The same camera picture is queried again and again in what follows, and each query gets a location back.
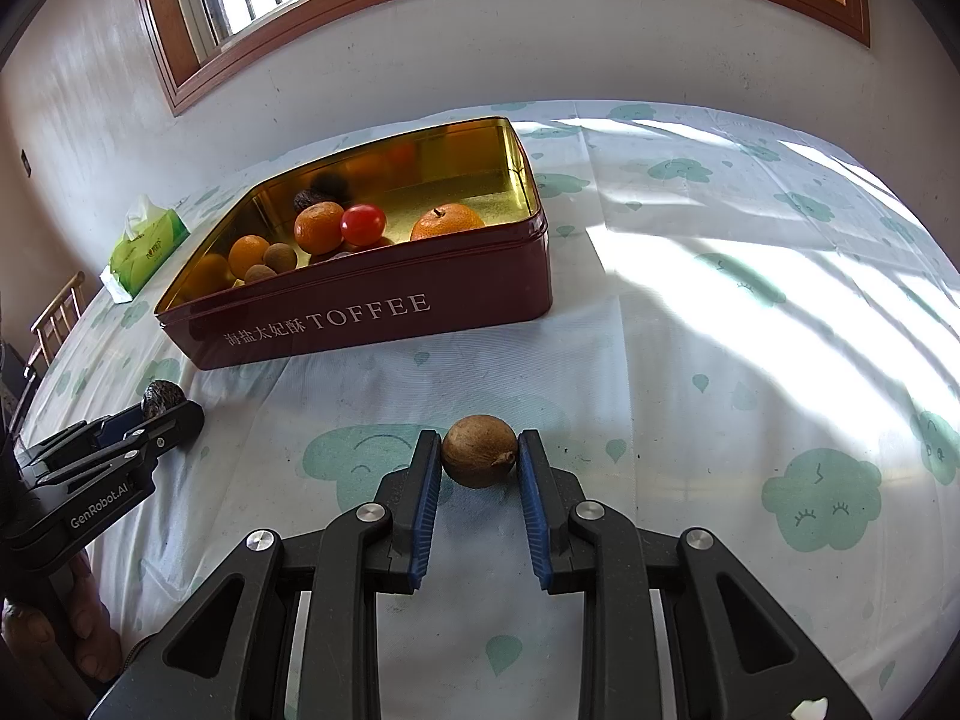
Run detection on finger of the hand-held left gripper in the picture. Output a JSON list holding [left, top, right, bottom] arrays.
[[15, 405, 147, 466], [34, 401, 205, 488]]

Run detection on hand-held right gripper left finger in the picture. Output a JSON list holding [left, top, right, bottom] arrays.
[[90, 431, 443, 720]]

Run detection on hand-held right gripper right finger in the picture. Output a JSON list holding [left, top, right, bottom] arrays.
[[517, 429, 863, 720]]

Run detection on large dark water chestnut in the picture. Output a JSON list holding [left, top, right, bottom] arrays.
[[141, 380, 187, 421]]

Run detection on small mandarin orange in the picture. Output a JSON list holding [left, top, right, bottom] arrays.
[[228, 235, 271, 278]]

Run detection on red and gold tin box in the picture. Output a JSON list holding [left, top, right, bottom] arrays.
[[155, 116, 554, 371]]

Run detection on rough-skinned mandarin orange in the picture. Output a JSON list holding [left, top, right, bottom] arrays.
[[294, 202, 346, 256]]

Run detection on red cherry tomato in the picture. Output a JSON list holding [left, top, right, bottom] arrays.
[[341, 204, 387, 247]]

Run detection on smooth orange with stem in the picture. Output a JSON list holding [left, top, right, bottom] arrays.
[[410, 202, 487, 242]]

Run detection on person's left hand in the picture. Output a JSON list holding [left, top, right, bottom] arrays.
[[0, 551, 122, 682]]

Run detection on wooden chair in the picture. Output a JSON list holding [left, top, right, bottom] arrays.
[[22, 270, 85, 383]]

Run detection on green tissue box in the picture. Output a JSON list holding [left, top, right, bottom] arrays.
[[100, 193, 191, 299]]

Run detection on white green-patterned tablecloth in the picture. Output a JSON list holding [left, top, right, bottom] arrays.
[[15, 99, 960, 720]]

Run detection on wood-framed barred window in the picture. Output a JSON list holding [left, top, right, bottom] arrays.
[[126, 0, 872, 117]]

